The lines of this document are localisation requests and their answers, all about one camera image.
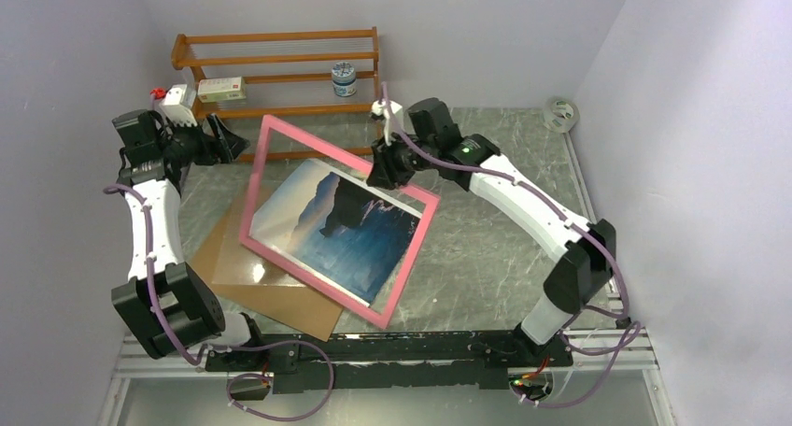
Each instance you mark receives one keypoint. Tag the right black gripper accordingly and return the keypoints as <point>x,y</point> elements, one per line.
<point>386,172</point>

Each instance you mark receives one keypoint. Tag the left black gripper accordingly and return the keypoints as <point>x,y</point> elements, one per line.
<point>224,146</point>

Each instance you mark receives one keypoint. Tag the mountain landscape photo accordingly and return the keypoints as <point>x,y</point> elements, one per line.
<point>335,227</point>

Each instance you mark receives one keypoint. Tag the pink picture frame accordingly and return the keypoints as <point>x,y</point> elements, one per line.
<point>380,311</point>

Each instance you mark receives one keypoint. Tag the clear acrylic sheet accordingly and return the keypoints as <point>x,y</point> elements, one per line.
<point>237,265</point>

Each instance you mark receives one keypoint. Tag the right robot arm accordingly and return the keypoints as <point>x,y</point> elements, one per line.
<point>424,136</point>

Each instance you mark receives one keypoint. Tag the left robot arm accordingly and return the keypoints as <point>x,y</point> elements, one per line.
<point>164,303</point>

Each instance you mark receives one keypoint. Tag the white green cardboard box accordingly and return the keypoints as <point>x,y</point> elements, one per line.
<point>213,90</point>

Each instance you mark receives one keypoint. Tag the small blue white jar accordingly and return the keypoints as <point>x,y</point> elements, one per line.
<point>344,79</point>

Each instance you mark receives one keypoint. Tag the wooden shelf rack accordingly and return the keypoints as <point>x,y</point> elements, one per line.
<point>286,74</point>

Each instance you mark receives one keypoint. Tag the brown backing board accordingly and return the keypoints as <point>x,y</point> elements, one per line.
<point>302,309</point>

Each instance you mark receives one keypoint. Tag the clear tape roll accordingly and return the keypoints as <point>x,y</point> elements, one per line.
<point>560,115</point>

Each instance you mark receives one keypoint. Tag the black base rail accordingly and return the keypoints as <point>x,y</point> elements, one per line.
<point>298,363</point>

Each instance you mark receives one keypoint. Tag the aluminium extrusion frame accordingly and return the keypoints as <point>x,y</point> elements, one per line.
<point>637,357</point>

